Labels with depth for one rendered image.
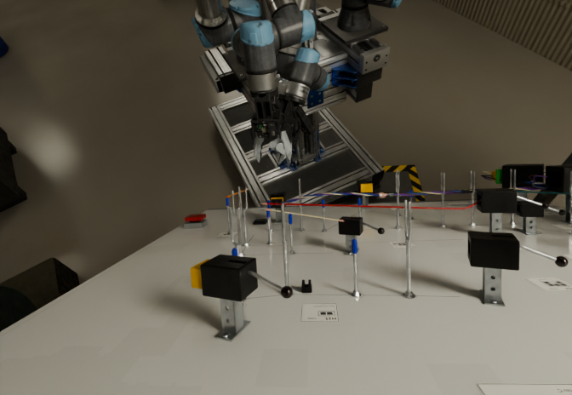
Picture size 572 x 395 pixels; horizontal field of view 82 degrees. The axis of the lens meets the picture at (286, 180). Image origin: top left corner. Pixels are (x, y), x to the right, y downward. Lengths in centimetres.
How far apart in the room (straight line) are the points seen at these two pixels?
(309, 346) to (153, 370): 17
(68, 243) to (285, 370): 250
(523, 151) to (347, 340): 268
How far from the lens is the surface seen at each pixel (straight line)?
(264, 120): 83
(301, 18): 95
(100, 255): 260
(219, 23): 133
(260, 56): 80
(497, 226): 88
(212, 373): 40
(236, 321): 44
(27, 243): 302
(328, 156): 231
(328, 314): 48
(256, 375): 38
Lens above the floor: 192
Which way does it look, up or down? 51 degrees down
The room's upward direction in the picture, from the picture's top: 9 degrees counter-clockwise
